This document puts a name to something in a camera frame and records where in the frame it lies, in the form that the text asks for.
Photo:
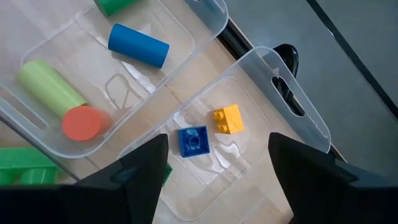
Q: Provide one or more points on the coral orange cylinder block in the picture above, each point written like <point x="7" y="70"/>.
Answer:
<point x="82" y="123"/>

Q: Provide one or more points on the light green cylinder block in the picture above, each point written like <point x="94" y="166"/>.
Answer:
<point x="49" y="87"/>

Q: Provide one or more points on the frosted plastic bin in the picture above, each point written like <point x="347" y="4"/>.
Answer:
<point x="93" y="62"/>
<point x="248" y="93"/>

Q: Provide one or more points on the black curved clamp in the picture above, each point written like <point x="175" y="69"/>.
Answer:
<point x="287" y="56"/>

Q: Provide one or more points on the small green brick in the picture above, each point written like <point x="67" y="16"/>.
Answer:
<point x="167" y="174"/>

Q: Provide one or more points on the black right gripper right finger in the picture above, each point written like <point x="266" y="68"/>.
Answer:
<point x="311" y="186"/>

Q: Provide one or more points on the small blue brick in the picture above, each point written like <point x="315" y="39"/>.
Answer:
<point x="193" y="141"/>

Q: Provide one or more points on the blue cylinder block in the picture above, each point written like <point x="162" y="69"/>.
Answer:
<point x="138" y="45"/>

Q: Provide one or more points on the dark green cylinder block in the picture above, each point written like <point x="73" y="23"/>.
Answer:
<point x="113" y="6"/>

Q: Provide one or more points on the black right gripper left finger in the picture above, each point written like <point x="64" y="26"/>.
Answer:
<point x="130" y="193"/>

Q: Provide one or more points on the small yellow brick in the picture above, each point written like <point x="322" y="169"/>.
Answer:
<point x="231" y="119"/>

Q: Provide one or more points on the long green block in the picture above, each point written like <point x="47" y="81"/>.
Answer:
<point x="25" y="158"/>

